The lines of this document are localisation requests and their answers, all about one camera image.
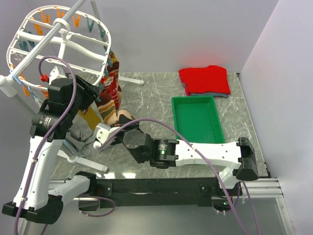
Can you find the striped brown orange sock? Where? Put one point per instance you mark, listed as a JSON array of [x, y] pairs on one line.
[[109, 111]]

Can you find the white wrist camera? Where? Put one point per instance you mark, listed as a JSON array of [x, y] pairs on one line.
[[102, 133], [56, 73]]

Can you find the green plastic tray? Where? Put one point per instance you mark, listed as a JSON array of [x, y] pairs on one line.
[[196, 118]]

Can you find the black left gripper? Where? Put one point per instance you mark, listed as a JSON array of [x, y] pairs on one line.
[[90, 92]]

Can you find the red snowflake christmas sock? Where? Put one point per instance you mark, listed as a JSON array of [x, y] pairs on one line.
[[111, 87]]

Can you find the yellow bear sock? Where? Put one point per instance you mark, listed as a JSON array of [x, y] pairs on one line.
[[91, 117]]

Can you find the grey cloth on rack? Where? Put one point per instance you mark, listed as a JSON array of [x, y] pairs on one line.
[[82, 137]]

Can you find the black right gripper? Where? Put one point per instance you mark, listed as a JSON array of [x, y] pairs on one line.
[[135, 125]]

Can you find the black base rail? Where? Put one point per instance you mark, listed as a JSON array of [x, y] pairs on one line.
[[162, 192]]

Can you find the red folded cloth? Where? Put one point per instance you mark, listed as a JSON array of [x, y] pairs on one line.
[[203, 80]]

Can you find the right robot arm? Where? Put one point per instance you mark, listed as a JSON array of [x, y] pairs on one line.
[[231, 162]]

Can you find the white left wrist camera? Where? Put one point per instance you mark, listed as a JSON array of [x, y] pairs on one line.
[[56, 73]]

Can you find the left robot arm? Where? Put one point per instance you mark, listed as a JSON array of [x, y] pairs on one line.
[[34, 201]]

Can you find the grey folded cloth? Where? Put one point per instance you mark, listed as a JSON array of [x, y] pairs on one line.
[[202, 94]]

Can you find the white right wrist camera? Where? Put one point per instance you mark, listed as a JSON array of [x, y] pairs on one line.
[[102, 133]]

